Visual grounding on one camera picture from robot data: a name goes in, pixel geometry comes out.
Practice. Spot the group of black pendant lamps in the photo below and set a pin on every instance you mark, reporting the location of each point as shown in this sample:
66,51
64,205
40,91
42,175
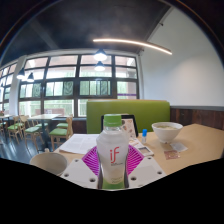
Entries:
100,56

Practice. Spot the white paper document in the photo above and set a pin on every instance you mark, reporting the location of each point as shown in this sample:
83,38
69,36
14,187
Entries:
78,143

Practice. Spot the long linear ceiling light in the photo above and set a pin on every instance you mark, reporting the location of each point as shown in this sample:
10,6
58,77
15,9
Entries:
133,42

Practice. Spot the group of green-seated wooden chairs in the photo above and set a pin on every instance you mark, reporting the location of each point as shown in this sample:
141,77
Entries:
58,131

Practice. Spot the small blue-capped bottle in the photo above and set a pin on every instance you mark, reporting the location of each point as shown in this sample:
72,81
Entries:
144,136

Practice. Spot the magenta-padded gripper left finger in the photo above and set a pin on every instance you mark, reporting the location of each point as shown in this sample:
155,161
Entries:
80,171

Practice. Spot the green upholstered bench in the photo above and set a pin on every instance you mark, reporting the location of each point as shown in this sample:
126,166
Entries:
150,115

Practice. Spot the white green-capped drink bottle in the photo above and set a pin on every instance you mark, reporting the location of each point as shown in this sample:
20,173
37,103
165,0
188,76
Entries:
112,156

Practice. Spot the light wooden dining table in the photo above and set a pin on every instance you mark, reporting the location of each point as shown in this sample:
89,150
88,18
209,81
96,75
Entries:
43,117

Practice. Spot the brown sachet packet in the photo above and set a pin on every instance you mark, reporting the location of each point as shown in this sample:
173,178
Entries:
171,154

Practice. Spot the colourful sticker sheet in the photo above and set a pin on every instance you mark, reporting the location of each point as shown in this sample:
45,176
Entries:
135,142

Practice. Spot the small white flat device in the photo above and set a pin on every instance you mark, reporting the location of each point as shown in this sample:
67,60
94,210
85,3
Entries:
146,151

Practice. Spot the white sachet packet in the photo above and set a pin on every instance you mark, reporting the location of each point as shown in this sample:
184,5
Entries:
179,147

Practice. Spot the white ceramic bowl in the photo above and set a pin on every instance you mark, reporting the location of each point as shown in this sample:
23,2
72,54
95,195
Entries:
167,131

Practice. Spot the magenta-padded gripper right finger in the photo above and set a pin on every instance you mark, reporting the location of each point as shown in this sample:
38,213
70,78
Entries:
146,170

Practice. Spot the large dark-framed grid window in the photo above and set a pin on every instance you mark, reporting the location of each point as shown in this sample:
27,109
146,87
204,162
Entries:
63,71

